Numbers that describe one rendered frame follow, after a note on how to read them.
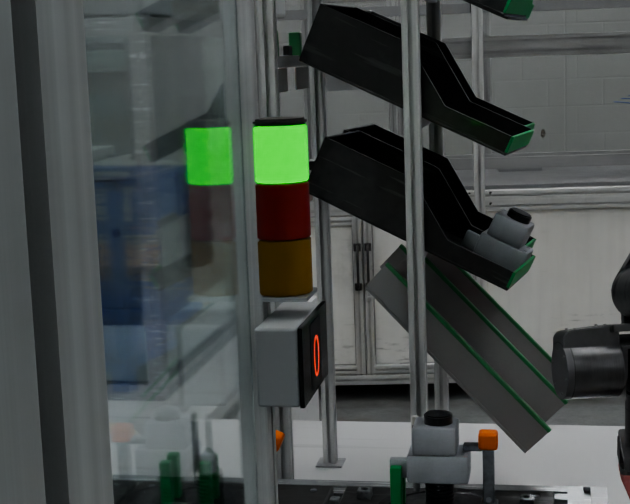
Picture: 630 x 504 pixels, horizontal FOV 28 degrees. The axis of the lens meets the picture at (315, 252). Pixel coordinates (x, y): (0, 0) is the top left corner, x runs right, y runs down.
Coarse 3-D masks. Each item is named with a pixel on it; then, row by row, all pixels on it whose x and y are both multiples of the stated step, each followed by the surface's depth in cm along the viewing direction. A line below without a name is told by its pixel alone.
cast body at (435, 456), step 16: (432, 416) 130; (448, 416) 130; (416, 432) 130; (432, 432) 130; (448, 432) 129; (416, 448) 130; (432, 448) 130; (448, 448) 129; (400, 464) 132; (416, 464) 130; (432, 464) 130; (448, 464) 130; (464, 464) 129; (416, 480) 131; (432, 480) 130; (448, 480) 130; (464, 480) 130
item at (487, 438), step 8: (480, 432) 131; (488, 432) 130; (496, 432) 131; (480, 440) 130; (488, 440) 130; (496, 440) 130; (464, 448) 131; (472, 448) 131; (480, 448) 130; (488, 448) 130; (496, 448) 130; (488, 456) 130; (488, 464) 131; (488, 472) 131; (488, 480) 131; (488, 488) 131; (488, 496) 131
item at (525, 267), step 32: (320, 160) 154; (352, 160) 153; (384, 160) 164; (320, 192) 155; (352, 192) 153; (384, 192) 152; (448, 192) 162; (384, 224) 152; (448, 224) 163; (448, 256) 150; (480, 256) 149
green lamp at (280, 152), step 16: (256, 128) 109; (272, 128) 108; (288, 128) 108; (304, 128) 109; (256, 144) 109; (272, 144) 108; (288, 144) 108; (304, 144) 110; (256, 160) 109; (272, 160) 108; (288, 160) 108; (304, 160) 110; (256, 176) 110; (272, 176) 109; (288, 176) 109; (304, 176) 110
